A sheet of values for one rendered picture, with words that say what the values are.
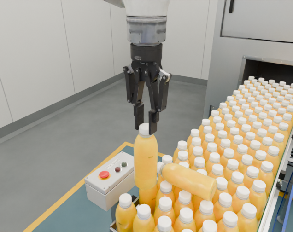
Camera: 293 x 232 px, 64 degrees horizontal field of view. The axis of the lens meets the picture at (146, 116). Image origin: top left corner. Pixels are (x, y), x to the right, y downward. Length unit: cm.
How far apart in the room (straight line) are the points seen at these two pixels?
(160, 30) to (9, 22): 301
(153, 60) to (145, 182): 36
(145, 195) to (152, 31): 56
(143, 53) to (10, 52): 299
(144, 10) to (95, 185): 57
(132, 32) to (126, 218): 55
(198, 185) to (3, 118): 306
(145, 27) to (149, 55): 6
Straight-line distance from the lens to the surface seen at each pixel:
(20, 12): 354
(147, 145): 64
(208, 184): 75
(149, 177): 71
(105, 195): 83
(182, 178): 77
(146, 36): 52
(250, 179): 96
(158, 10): 52
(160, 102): 57
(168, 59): 509
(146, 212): 74
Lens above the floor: 167
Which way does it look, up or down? 27 degrees down
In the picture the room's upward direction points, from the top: straight up
